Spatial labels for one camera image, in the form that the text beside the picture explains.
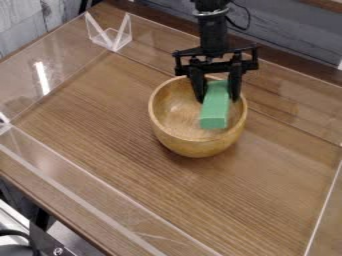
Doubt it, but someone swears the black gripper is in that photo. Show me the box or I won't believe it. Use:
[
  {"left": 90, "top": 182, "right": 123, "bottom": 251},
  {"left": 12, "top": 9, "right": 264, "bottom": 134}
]
[{"left": 173, "top": 0, "right": 260, "bottom": 103}]

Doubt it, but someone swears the green rectangular block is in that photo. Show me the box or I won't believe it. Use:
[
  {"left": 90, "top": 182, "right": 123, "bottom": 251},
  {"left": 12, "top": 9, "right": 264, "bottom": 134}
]
[{"left": 199, "top": 80, "right": 230, "bottom": 129}]

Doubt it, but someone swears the brown wooden bowl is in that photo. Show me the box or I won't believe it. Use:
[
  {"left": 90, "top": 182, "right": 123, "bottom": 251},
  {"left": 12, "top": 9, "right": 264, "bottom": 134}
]
[{"left": 149, "top": 76, "right": 248, "bottom": 158}]

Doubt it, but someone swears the clear acrylic barrier tray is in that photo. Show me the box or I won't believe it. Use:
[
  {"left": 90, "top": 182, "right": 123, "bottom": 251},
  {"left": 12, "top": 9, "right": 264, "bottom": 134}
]
[{"left": 0, "top": 9, "right": 342, "bottom": 256}]

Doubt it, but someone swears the black metal bracket with bolt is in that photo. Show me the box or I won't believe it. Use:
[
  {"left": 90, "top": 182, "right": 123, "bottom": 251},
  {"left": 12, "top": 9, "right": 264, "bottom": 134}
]
[{"left": 30, "top": 223, "right": 77, "bottom": 256}]

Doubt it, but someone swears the black cable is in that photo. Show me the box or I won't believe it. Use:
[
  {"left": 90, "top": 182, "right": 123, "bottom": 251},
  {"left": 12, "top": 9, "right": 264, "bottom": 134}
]
[{"left": 0, "top": 229, "right": 39, "bottom": 256}]

